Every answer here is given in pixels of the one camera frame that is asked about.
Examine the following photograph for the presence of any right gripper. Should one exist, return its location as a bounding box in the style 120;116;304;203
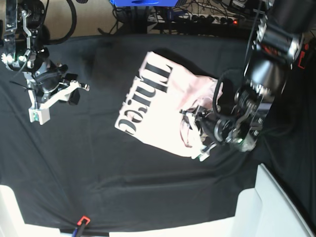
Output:
23;60;80;106

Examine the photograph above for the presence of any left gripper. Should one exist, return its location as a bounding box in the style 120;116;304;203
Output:
201;106;237;146

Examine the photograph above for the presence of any pink T-shirt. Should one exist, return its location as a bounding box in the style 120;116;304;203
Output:
115;51;218;161

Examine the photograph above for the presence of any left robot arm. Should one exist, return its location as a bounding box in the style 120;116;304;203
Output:
191;0;316;153

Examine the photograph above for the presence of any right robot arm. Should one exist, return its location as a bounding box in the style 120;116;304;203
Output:
0;0;77;109

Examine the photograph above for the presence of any black table cloth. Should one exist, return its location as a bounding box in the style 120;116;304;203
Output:
0;35;316;233

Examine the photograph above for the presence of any red black clamp right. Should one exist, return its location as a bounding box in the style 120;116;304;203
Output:
297;43;310;69

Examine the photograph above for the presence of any red black clamp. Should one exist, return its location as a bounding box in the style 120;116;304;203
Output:
297;43;310;69
71;216;91;237

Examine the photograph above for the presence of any black power strip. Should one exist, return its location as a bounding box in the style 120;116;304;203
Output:
148;12;239;26

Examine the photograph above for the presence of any red black clamp bottom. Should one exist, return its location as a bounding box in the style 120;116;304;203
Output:
71;216;91;237

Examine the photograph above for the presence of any white camera bracket right arm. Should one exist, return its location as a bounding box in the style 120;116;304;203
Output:
28;80;90;125

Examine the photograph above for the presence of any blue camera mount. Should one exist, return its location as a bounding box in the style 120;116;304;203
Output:
110;0;178;7

